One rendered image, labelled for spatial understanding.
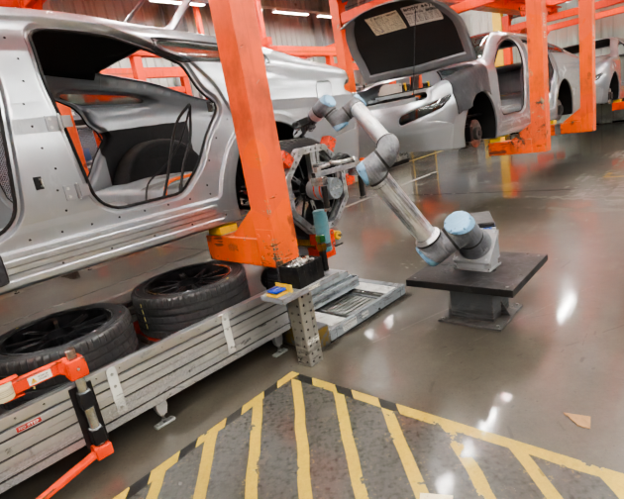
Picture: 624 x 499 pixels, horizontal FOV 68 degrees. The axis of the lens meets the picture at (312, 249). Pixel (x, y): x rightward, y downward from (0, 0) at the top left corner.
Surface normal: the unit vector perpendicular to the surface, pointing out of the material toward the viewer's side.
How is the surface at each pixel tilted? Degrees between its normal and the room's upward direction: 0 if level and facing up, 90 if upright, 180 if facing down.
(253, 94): 90
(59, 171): 89
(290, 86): 90
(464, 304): 90
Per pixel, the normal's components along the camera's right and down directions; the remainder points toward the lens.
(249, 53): 0.71, 0.06
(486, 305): -0.65, 0.29
